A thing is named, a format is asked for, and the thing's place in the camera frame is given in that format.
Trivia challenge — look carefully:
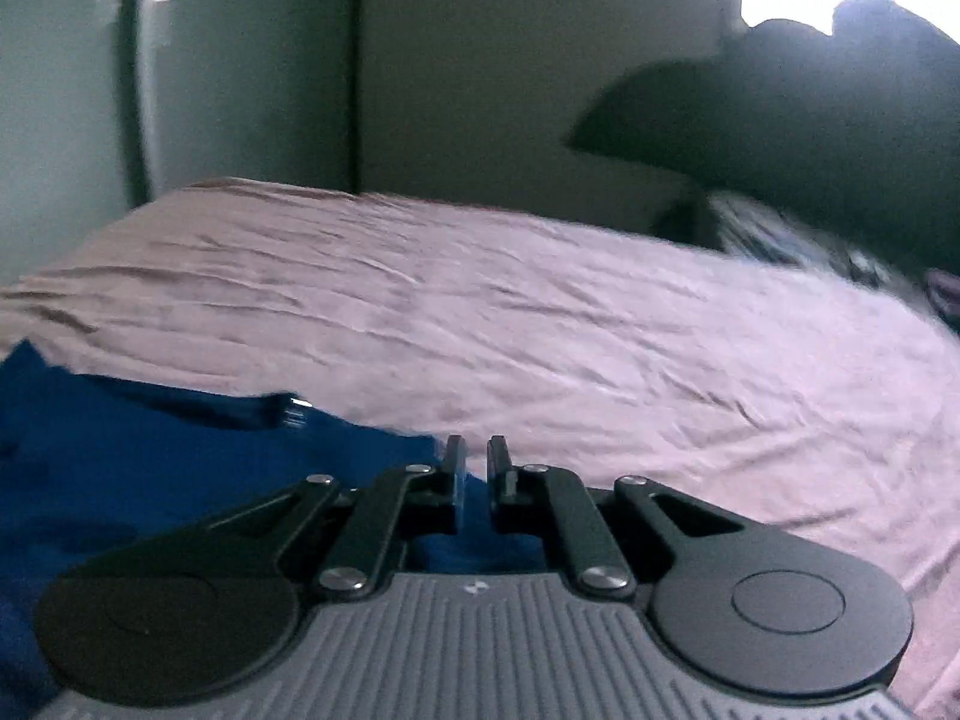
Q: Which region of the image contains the glass floral wardrobe door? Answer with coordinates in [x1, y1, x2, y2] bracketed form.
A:
[2, 0, 358, 281]

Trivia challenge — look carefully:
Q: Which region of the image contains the blue knit sweater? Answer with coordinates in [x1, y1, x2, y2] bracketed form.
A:
[0, 338, 542, 720]

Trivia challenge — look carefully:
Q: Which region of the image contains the patterned pillow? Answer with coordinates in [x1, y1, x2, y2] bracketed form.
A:
[697, 190, 926, 291]

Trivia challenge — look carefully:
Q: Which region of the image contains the dark curved headboard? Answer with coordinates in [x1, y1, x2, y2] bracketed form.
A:
[566, 0, 958, 271]

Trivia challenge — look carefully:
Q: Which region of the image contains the pink bed sheet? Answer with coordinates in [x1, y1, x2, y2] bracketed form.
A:
[2, 179, 958, 718]

